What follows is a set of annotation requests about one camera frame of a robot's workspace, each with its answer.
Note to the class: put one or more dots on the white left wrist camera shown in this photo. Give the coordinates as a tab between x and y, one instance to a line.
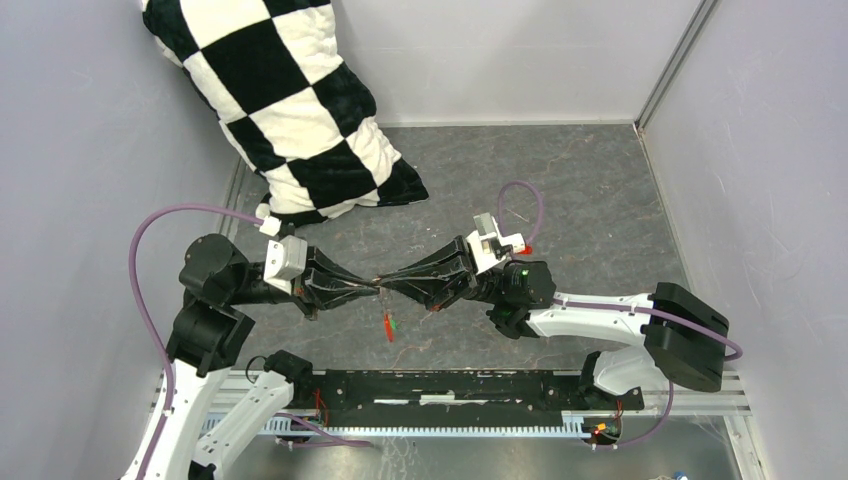
285	255

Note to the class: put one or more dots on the silver keyring with red tool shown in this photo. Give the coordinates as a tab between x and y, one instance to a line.
384	297

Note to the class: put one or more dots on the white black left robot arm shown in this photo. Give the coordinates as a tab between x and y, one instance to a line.
207	337

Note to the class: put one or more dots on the black white checkered pillow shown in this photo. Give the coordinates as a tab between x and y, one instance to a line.
287	102

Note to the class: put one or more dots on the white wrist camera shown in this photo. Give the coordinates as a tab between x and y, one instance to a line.
285	255
488	247

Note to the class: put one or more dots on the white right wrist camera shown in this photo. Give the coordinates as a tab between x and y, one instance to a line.
488	247

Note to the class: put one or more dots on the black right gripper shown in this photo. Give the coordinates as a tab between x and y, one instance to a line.
423	279

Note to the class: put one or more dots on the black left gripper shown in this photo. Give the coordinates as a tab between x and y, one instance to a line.
312	297

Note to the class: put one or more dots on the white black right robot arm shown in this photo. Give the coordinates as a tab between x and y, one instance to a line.
668	335

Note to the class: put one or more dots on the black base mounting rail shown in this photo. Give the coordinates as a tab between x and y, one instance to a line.
454	398

